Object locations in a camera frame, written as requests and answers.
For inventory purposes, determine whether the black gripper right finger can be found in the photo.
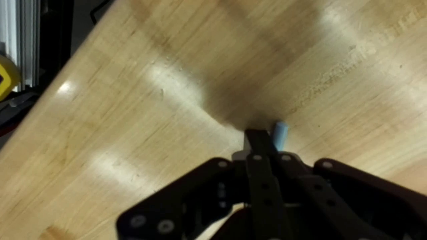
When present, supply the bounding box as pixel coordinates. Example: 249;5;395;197
259;128;427;240

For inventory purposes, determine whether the aluminium frame post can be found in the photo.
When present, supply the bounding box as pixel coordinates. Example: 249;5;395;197
0;0;42;92

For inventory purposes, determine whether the green capped white marker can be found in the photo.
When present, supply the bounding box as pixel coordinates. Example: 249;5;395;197
272;120;289;152

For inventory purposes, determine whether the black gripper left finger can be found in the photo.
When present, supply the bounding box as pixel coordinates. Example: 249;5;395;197
116;128;285;240

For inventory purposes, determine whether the yellow black object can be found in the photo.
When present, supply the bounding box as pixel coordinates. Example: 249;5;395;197
0;55;22;103

